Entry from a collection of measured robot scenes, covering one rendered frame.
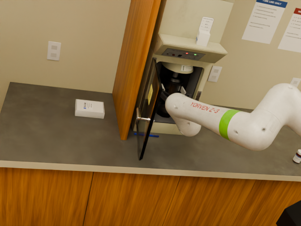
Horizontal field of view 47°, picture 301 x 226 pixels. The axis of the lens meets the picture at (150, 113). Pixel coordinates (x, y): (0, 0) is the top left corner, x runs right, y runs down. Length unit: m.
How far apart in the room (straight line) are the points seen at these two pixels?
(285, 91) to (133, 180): 0.88
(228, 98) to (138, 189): 1.03
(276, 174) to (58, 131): 1.18
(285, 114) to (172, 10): 0.71
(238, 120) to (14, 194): 1.11
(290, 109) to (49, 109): 1.25
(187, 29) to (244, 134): 0.68
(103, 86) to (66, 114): 0.39
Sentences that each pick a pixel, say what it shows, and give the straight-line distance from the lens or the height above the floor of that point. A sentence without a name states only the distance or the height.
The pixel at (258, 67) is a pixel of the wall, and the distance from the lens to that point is 2.47.
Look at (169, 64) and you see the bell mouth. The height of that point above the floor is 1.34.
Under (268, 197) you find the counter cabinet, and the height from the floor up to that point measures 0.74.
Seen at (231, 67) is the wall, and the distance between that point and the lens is 2.37.
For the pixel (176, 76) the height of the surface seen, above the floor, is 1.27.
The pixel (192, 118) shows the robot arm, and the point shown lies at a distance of 1.40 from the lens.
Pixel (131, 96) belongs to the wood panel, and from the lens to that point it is 1.67.
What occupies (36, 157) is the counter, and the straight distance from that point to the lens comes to 1.63.
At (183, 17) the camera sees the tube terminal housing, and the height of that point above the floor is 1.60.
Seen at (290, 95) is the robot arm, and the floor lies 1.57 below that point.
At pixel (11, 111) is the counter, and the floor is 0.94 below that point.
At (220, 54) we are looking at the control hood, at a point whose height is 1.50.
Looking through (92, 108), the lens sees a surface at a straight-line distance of 1.95.
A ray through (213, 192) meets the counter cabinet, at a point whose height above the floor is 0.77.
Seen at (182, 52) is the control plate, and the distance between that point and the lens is 1.63.
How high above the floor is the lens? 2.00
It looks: 30 degrees down
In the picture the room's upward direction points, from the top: 16 degrees clockwise
